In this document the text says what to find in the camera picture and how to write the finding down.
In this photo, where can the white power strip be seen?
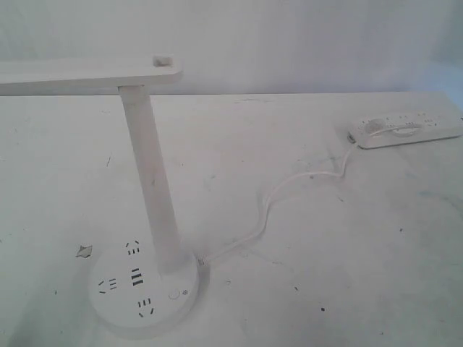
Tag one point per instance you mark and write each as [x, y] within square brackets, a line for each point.
[394, 129]

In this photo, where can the white desk lamp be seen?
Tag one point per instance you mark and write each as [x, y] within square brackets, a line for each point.
[135, 289]

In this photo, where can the torn paper scrap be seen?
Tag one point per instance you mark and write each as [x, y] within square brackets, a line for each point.
[84, 251]

